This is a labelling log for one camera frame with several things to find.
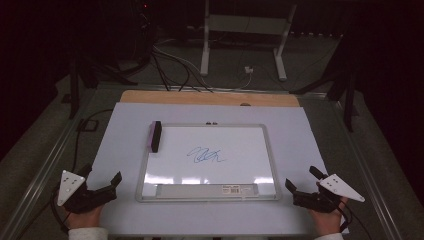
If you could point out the metal floor rail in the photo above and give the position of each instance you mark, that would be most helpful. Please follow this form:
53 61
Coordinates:
40 173
366 173

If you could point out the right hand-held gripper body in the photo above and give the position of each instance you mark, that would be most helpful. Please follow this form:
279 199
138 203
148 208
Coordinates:
340 188

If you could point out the purple and black whiteboard eraser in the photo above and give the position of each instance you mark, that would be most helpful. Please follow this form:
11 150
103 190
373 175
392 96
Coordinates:
155 136

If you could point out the silver framed whiteboard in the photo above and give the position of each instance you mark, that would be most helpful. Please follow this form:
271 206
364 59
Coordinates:
233 143

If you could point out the wooden table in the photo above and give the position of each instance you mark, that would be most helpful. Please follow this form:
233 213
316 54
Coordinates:
200 98

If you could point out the white metal stand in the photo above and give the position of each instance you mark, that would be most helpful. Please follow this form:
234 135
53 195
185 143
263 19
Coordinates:
233 24

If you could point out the person's right hand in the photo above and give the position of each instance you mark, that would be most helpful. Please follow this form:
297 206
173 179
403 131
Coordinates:
328 221

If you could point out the person's left hand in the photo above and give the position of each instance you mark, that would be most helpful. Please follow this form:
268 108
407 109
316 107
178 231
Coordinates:
83 220

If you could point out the dark equipment rack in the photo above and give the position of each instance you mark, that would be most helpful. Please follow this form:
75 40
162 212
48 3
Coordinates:
141 30

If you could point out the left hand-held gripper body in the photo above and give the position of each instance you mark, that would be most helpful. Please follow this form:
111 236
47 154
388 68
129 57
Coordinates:
71 186

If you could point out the black floor socket box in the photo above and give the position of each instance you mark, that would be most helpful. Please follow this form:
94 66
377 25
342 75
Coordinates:
87 125

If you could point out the large white sheet mat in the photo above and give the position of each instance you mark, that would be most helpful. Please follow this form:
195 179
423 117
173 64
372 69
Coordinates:
293 133

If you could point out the black tripod stand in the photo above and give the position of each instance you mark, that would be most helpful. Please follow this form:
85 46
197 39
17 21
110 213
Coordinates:
348 100
74 86

